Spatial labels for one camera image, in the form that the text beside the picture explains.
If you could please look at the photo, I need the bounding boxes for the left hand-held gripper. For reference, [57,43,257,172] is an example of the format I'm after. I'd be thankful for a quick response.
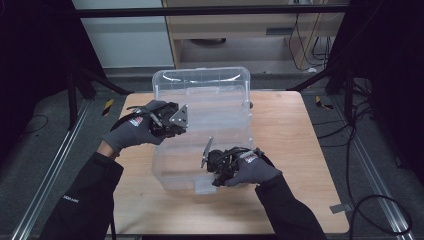
[147,102,190,139]

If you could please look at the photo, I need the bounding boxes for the grey tape piece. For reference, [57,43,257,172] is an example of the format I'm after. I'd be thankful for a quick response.
[329,202,354,215]

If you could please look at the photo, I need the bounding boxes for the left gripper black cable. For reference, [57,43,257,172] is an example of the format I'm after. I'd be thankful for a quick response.
[109,105,149,133]

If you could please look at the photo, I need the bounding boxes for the black metal stand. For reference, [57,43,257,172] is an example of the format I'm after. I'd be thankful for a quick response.
[65,65,135,132]
[286,62,355,125]

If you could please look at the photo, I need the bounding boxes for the black looped floor cable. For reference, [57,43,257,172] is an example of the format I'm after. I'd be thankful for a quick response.
[351,194,413,236]

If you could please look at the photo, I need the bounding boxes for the black horizontal frame bar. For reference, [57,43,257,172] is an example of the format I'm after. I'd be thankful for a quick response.
[74,4,351,19]

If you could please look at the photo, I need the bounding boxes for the clear plastic storage box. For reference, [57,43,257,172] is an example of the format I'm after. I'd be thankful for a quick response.
[151,66,255,196]

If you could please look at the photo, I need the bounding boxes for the person's left hand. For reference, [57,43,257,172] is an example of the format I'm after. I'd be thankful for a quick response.
[102,99,168,156]

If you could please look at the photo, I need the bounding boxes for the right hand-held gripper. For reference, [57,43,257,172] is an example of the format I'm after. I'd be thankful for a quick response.
[199,135,265,188]

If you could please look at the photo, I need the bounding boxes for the person's right hand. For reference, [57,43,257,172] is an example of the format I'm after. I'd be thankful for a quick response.
[224,154,283,188]

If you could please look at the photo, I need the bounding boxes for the black cables under desk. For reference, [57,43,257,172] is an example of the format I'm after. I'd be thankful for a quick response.
[287,12,335,73]

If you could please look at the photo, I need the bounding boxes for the yellow black striped tape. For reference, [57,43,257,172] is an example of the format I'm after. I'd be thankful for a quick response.
[101,97,115,117]
[314,95,335,111]

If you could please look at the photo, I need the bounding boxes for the thin black floor cable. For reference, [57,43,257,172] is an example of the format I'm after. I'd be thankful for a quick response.
[19,113,50,137]

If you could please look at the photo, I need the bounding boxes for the light wooden desk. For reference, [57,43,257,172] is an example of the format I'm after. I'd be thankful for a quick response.
[161,0,351,73]

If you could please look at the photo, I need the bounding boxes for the aluminium floor rail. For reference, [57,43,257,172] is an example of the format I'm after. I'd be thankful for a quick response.
[332,95,416,240]
[11,99,92,240]

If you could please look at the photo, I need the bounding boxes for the white cabinet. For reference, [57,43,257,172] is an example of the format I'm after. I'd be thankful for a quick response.
[71,0,176,70]

